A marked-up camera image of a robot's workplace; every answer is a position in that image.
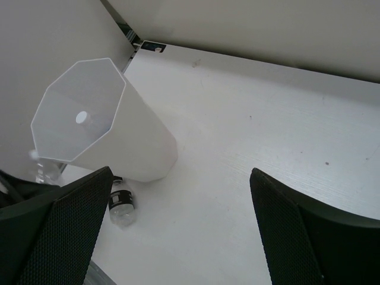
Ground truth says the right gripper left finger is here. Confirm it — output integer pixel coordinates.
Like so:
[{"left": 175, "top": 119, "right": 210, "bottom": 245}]
[{"left": 1, "top": 167, "right": 113, "bottom": 284}]

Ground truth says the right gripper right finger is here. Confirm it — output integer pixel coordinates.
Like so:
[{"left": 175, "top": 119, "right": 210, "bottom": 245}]
[{"left": 249, "top": 168, "right": 379, "bottom": 284}]

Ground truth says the clear unlabelled plastic bottle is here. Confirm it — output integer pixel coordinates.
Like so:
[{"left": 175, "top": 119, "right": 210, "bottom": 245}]
[{"left": 28, "top": 150, "right": 63, "bottom": 186}]

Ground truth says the black label small bottle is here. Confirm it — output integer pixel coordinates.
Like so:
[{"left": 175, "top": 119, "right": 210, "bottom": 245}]
[{"left": 108, "top": 176, "right": 135, "bottom": 229}]

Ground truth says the blue label plastic bottle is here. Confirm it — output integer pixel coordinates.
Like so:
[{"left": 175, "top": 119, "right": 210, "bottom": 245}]
[{"left": 75, "top": 111, "right": 98, "bottom": 134}]

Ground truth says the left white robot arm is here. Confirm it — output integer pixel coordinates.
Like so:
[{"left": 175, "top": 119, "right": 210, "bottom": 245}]
[{"left": 1, "top": 170, "right": 60, "bottom": 208}]

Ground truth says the white octagonal plastic bin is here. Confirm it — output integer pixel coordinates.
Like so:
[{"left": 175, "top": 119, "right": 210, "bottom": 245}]
[{"left": 31, "top": 58, "right": 178, "bottom": 182}]

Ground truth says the front aluminium rail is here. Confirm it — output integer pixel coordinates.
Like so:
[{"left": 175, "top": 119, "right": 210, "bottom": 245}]
[{"left": 83, "top": 260, "right": 116, "bottom": 285}]

